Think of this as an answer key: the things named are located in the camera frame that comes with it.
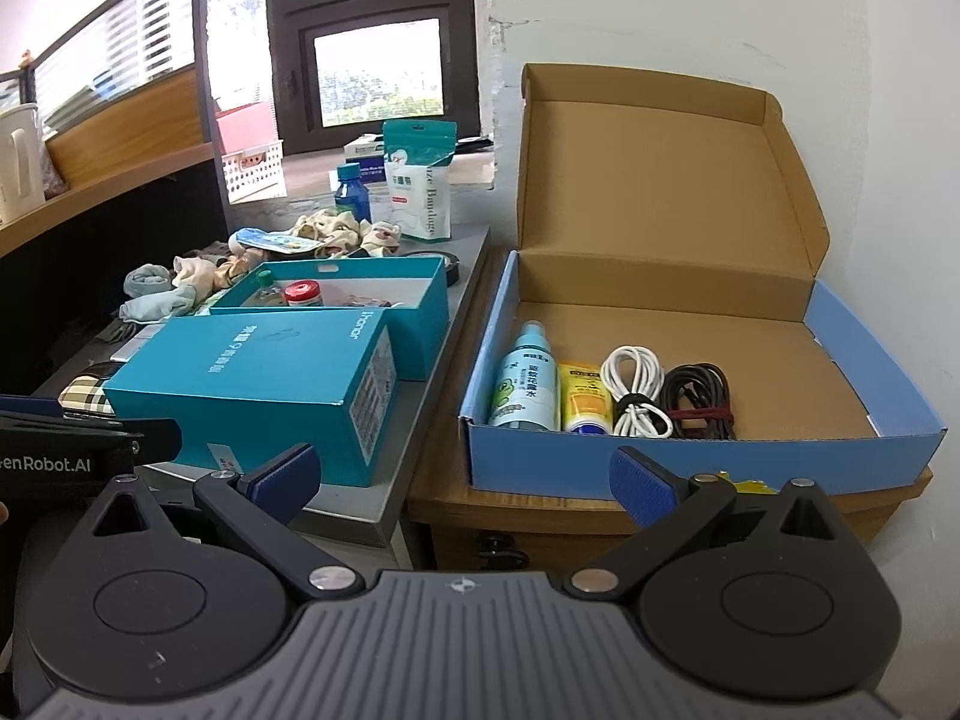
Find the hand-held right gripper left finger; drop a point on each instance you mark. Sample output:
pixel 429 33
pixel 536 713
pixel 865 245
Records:
pixel 289 474

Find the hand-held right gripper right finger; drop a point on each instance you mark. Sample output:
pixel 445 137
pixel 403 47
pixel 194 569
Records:
pixel 637 491

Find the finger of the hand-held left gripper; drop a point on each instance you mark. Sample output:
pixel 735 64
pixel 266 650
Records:
pixel 52 412
pixel 161 439

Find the plaid cloth pouch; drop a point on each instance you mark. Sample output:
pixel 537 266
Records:
pixel 82 394

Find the closed teal phone box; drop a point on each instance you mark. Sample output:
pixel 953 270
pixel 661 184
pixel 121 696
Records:
pixel 247 390

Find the dark grey glove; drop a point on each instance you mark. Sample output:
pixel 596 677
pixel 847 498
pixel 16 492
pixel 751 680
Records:
pixel 210 251
pixel 120 331

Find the yellow cream tube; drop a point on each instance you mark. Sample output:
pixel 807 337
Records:
pixel 585 397

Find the small yellow object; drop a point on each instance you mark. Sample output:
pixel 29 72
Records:
pixel 750 485

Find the wooden drawer cabinet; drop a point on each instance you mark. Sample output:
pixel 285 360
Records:
pixel 525 532

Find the light blue sock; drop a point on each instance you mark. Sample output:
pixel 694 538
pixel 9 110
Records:
pixel 146 279
pixel 161 307

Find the light blue spray bottle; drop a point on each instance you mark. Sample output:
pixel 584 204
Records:
pixel 525 382

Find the plain cream sock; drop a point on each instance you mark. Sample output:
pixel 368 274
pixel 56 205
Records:
pixel 202 271

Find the small green cap bottle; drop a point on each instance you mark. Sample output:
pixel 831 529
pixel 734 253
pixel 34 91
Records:
pixel 268 292

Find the red cap jar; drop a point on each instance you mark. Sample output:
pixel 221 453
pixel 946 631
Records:
pixel 304 292

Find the open teal box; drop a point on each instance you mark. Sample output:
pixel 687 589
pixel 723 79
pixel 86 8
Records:
pixel 420 330

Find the blue white flat packet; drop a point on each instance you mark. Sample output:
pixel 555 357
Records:
pixel 270 241

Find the wooden desk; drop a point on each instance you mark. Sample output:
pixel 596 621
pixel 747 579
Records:
pixel 112 195

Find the cream patterned sock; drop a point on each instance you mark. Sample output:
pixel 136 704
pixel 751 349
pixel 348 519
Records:
pixel 330 229
pixel 381 238

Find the white jug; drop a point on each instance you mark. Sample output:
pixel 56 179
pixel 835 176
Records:
pixel 19 165

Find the black tape roll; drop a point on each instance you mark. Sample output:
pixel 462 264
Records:
pixel 452 274

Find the blue plastic bottle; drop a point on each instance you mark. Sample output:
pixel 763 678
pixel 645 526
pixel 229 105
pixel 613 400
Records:
pixel 351 199

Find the white plastic basket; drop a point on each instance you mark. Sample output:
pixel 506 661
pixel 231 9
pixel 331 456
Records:
pixel 255 172

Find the window sill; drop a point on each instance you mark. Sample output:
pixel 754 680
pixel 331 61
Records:
pixel 315 172

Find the white teal gauze pouch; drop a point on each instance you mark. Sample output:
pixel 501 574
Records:
pixel 420 187

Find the red box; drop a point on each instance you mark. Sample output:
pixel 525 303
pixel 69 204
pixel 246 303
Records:
pixel 247 127

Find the open cardboard box blue outside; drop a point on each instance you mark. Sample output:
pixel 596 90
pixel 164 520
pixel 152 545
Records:
pixel 660 165

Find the white blue glove box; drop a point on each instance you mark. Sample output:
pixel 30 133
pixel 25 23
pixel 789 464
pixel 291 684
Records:
pixel 364 150

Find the striped glass desk partition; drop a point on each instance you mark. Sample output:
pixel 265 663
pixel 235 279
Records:
pixel 120 45

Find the dark window frame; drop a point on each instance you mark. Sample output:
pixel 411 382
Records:
pixel 285 75

